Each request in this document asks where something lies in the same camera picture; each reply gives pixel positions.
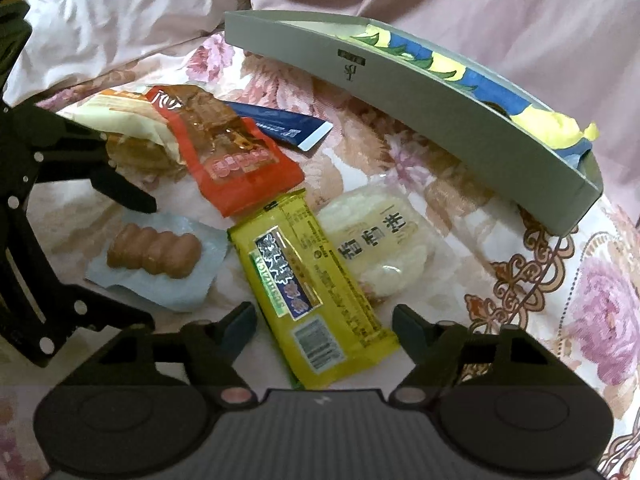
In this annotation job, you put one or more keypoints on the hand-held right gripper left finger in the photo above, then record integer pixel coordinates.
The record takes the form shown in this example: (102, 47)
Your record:
(242, 321)

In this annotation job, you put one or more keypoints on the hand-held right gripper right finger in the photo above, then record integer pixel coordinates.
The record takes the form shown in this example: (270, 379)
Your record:
(407, 323)

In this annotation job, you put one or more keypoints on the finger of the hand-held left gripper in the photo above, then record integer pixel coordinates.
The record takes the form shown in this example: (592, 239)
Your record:
(125, 185)
(115, 317)

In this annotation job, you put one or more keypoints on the cream orange bread packet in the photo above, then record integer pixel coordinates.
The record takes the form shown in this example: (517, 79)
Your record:
(135, 127)

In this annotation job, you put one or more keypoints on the white rice cracker packet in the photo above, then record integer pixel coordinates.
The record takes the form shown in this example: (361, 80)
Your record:
(385, 245)

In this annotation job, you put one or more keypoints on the yellow snack packet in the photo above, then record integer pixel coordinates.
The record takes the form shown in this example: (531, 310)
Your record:
(320, 285)

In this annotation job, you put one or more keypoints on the red snack packet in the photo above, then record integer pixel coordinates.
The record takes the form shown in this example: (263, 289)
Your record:
(235, 160)

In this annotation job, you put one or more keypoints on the grey cardboard box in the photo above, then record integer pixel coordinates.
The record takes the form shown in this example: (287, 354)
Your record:
(400, 100)

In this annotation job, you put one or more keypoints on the brown sausage snack packet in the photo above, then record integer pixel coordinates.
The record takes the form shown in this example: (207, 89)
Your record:
(150, 255)

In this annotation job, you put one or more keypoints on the white duvet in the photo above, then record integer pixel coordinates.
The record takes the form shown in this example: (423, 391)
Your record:
(125, 25)

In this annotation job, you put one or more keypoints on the blue sachet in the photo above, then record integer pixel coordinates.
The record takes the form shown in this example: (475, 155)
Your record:
(285, 127)

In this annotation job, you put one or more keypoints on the pink quilt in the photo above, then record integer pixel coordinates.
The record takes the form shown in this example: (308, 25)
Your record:
(500, 10)

